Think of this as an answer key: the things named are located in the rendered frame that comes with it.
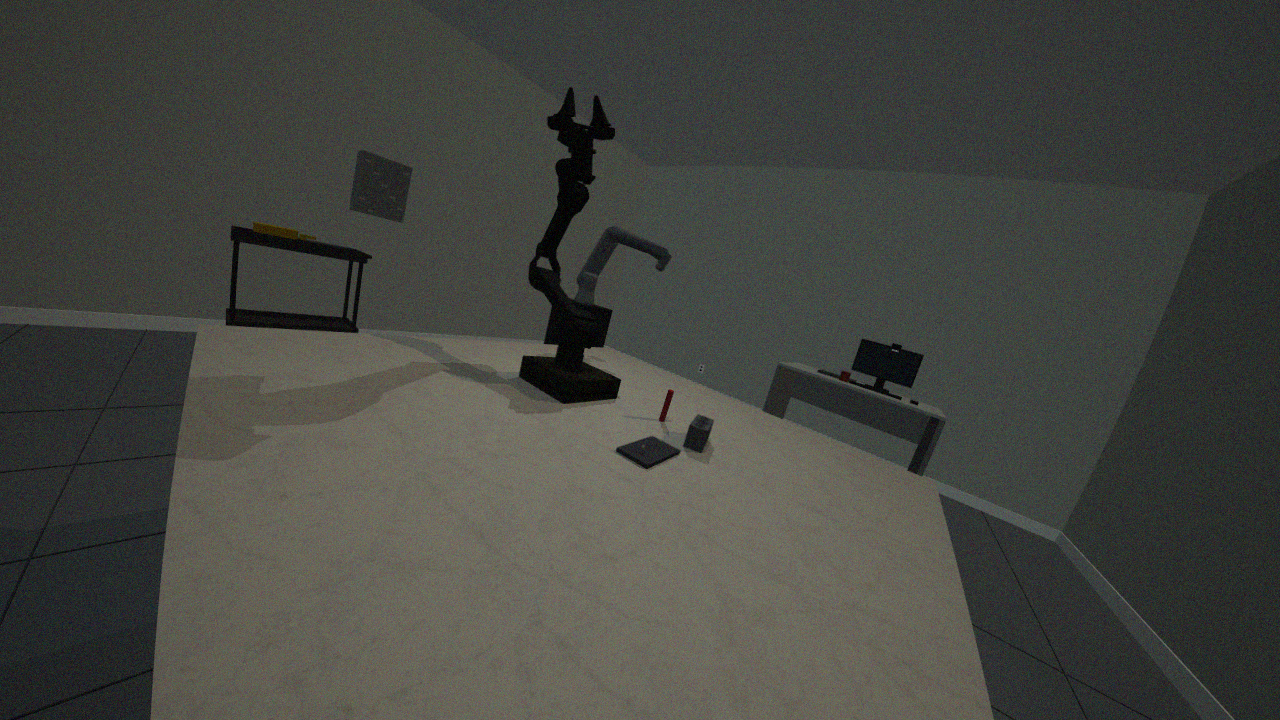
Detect red peg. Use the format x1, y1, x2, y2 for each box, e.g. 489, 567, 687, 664
659, 389, 675, 421

